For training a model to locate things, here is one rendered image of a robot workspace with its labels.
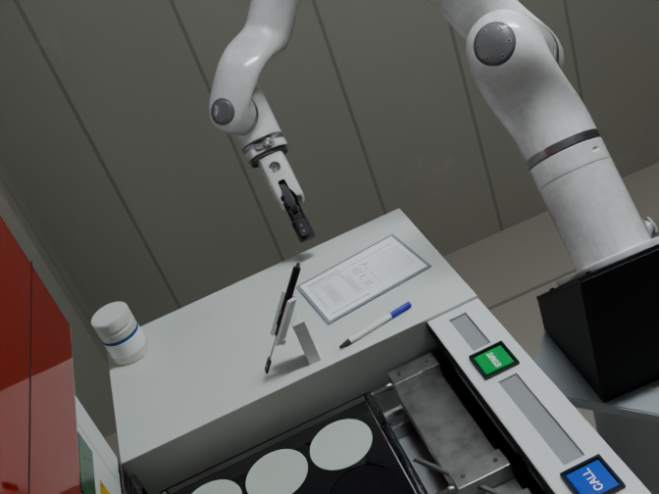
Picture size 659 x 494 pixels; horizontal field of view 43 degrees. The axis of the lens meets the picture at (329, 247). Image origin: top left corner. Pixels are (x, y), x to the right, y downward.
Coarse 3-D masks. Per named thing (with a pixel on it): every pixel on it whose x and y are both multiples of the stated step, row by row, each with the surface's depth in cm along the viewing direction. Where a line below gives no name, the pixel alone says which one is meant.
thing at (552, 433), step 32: (448, 320) 135; (480, 320) 133; (512, 352) 125; (480, 384) 121; (512, 384) 120; (544, 384) 118; (512, 416) 115; (544, 416) 114; (576, 416) 111; (544, 448) 109; (576, 448) 108; (608, 448) 106
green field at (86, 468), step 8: (80, 440) 115; (80, 448) 114; (88, 448) 117; (80, 456) 112; (88, 456) 115; (80, 464) 110; (88, 464) 114; (80, 472) 109; (88, 472) 112; (88, 480) 110; (88, 488) 109
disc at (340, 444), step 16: (320, 432) 132; (336, 432) 131; (352, 432) 130; (368, 432) 129; (320, 448) 130; (336, 448) 129; (352, 448) 128; (368, 448) 127; (320, 464) 127; (336, 464) 126; (352, 464) 125
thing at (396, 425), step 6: (402, 414) 137; (390, 420) 137; (396, 420) 136; (402, 420) 136; (408, 420) 136; (390, 426) 136; (396, 426) 135; (402, 426) 136; (408, 426) 136; (414, 426) 137; (396, 432) 136; (402, 432) 136; (408, 432) 137
